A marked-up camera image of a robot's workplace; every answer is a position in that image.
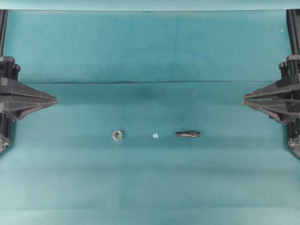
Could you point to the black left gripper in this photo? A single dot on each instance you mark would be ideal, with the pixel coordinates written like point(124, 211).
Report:
point(9, 69)

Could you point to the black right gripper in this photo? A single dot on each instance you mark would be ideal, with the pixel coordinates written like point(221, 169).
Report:
point(285, 105)

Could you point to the black threaded metal shaft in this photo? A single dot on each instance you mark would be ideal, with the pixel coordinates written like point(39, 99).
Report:
point(189, 134)

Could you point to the silver metal washer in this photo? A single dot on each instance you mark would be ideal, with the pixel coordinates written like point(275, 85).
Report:
point(118, 135)

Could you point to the black right frame rail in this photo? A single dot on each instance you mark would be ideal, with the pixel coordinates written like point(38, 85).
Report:
point(293, 24)

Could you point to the black frame rail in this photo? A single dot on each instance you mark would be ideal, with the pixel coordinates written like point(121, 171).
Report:
point(293, 24)
point(3, 24)

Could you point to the black left frame rail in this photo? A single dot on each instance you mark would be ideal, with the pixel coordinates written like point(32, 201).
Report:
point(3, 24)

